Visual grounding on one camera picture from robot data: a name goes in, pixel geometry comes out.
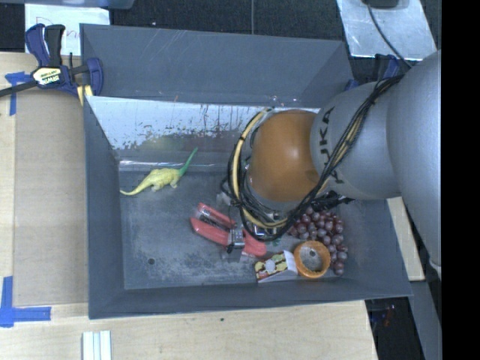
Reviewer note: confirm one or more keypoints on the grey metal bin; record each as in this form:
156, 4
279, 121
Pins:
180, 238

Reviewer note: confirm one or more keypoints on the purple toy grape bunch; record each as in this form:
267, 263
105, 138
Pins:
326, 225

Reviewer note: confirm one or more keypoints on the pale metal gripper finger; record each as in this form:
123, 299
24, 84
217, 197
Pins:
235, 249
237, 235

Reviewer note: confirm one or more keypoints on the red stapler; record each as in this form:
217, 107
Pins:
210, 225

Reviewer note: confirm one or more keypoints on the yellow and green toy dinosaur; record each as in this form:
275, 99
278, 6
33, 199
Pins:
162, 178

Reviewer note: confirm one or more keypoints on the pale wood flat board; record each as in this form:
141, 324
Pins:
48, 201

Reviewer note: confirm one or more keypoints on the small colourful printed box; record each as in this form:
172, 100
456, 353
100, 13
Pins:
275, 266

